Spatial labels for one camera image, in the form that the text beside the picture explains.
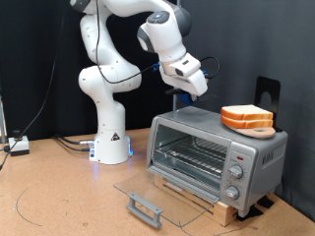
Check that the black foam pad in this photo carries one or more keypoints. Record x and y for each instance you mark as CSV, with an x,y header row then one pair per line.
x,y
265,202
249,213

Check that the black backdrop curtain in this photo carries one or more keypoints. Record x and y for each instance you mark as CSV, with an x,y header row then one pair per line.
x,y
26,65

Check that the grey vertical metal pole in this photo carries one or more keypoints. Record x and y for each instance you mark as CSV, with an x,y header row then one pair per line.
x,y
175,103

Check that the grey backdrop curtain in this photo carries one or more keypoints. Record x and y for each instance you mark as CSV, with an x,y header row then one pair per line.
x,y
246,39

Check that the silver toaster oven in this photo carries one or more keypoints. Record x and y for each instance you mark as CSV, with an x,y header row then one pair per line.
x,y
262,164

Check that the thin metal stand pole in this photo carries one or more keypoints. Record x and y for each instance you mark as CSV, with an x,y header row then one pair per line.
x,y
2,121

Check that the round wooden plate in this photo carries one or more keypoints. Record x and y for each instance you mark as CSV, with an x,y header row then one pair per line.
x,y
259,132

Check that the black metal bookend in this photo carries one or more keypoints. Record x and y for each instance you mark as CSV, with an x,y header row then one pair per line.
x,y
262,86

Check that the silver oven knob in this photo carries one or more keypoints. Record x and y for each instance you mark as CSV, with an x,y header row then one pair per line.
x,y
231,192
236,171

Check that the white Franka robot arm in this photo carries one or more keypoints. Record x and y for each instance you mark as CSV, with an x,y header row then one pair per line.
x,y
108,98

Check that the metal oven rack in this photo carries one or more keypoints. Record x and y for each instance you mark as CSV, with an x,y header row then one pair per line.
x,y
193,157

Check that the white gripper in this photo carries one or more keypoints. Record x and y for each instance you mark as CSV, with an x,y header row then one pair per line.
x,y
190,83

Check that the white emergency stop box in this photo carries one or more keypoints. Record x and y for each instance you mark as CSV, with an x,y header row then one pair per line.
x,y
19,144

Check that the wooden slatted block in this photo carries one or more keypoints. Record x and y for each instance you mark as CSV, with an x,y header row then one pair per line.
x,y
226,213

